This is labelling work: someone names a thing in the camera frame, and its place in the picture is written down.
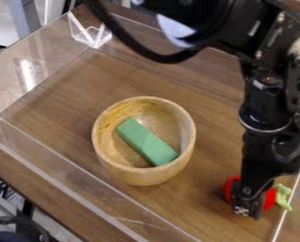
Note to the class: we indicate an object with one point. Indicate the green rectangular block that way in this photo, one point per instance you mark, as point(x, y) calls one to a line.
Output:
point(148, 145)

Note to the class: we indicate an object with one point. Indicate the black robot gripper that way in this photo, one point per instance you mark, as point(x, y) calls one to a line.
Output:
point(271, 156)

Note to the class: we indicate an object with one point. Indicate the red plush fruit green stem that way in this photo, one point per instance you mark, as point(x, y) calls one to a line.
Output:
point(276, 195)

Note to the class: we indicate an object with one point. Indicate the round wooden bowl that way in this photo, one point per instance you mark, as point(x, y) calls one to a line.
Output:
point(168, 121)

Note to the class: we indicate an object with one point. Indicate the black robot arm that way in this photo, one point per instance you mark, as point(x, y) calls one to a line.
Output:
point(259, 31)

